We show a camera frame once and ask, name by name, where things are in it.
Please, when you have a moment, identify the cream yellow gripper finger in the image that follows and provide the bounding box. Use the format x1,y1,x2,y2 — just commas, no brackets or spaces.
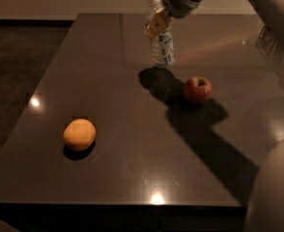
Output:
145,9,170,40

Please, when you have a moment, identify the clear blue-labelled plastic bottle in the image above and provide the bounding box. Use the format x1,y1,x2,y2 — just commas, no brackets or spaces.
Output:
145,0,175,68

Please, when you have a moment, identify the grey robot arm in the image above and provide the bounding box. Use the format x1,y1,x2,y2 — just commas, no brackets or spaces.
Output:
146,0,284,232

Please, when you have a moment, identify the red apple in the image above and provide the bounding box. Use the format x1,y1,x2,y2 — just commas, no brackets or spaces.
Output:
183,76,213,105

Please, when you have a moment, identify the orange fruit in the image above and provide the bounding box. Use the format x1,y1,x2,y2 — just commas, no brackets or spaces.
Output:
63,119,96,151

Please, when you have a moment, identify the black wire basket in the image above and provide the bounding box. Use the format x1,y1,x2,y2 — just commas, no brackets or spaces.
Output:
256,26,284,60

